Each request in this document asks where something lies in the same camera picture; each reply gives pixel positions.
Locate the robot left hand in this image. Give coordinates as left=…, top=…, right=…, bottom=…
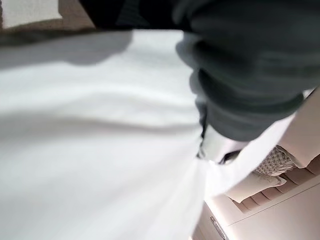
left=79, top=0, right=320, bottom=165

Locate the white duvet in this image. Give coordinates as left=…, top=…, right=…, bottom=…
left=0, top=29, right=296, bottom=240

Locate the large cream pillow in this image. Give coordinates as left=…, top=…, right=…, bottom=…
left=279, top=87, right=320, bottom=169

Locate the beige tufted headboard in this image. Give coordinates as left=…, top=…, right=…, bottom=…
left=234, top=153, right=320, bottom=214

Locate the beige nightstand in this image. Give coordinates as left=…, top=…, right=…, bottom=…
left=191, top=181, right=320, bottom=240

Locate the white rug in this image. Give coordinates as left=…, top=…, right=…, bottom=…
left=0, top=0, right=64, bottom=29

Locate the metal drawer handle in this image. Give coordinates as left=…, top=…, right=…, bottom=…
left=209, top=215, right=226, bottom=240

